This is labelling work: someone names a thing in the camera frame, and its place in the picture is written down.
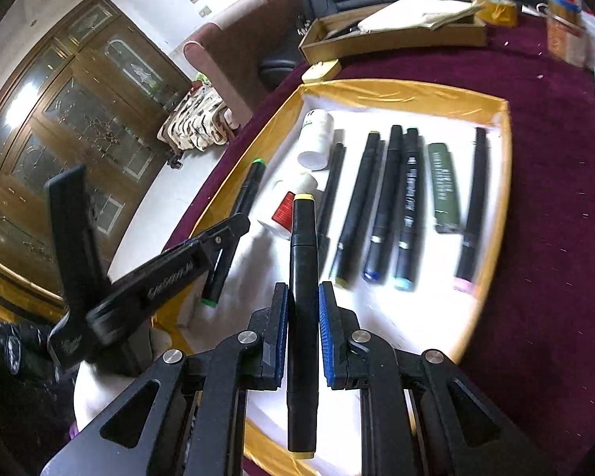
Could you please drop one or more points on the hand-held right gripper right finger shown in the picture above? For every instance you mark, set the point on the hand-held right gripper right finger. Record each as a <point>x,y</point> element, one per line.
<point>327,332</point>

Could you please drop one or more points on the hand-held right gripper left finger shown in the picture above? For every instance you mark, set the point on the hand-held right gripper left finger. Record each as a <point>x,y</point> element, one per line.
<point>280,327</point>

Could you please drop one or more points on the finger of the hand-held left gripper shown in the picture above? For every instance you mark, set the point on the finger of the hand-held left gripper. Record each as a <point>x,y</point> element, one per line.
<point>74,228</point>
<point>218,238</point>

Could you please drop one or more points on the black marker green caps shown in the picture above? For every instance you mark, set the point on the black marker green caps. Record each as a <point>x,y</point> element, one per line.
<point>252,183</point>

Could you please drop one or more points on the white bottle red label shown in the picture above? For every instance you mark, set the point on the white bottle red label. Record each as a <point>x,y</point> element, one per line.
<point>276,196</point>

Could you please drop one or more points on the black marker yellow caps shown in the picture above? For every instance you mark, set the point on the black marker yellow caps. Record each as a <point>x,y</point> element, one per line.
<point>302,258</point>

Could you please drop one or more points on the gold tray white lining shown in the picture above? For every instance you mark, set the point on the gold tray white lining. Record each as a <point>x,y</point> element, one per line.
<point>426,317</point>

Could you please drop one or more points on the thin black pen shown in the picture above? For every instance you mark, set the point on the thin black pen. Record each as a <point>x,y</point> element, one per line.
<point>333,188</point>

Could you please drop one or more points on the black marker olive caps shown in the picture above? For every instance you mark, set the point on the black marker olive caps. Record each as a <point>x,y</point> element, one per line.
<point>357,208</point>

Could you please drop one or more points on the black marker blue caps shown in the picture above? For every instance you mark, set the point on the black marker blue caps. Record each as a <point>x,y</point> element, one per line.
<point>384,218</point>

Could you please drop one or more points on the white bottle green label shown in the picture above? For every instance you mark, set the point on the white bottle green label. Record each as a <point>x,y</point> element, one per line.
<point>316,144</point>

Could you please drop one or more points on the black marker teal caps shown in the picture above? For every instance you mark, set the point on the black marker teal caps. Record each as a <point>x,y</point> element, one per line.
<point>409,218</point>

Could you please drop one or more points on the dark green rectangular stick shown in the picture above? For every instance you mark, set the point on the dark green rectangular stick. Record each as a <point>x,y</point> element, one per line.
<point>444,188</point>

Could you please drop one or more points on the black marker pink caps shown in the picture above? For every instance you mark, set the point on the black marker pink caps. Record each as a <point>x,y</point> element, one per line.
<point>473,208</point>

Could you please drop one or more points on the wooden glass door cabinet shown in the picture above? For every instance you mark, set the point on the wooden glass door cabinet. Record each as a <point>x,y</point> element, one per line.
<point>64,134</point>

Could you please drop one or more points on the white cloth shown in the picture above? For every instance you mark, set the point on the white cloth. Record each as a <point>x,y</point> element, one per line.
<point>109,396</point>

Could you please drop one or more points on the patterned cloth bags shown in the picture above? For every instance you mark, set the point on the patterned cloth bags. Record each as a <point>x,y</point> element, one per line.
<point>198,119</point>

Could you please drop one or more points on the black stool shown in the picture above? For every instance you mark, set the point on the black stool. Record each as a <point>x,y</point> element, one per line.
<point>277,72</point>

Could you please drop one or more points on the maroon armchair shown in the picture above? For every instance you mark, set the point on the maroon armchair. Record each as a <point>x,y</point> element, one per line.
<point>238,49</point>

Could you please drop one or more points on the small yellow block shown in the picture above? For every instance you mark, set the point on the small yellow block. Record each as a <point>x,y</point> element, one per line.
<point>321,71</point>

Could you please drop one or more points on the maroon tablecloth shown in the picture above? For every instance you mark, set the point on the maroon tablecloth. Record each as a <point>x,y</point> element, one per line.
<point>550,208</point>

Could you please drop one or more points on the long cardboard box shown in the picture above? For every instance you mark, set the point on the long cardboard box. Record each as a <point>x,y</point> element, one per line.
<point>396,42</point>

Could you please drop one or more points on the gold tape roll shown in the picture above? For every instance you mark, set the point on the gold tape roll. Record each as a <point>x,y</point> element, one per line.
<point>496,10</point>

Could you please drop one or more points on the jar red blue lid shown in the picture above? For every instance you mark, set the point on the jar red blue lid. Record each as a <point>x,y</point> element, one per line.
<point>564,2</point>

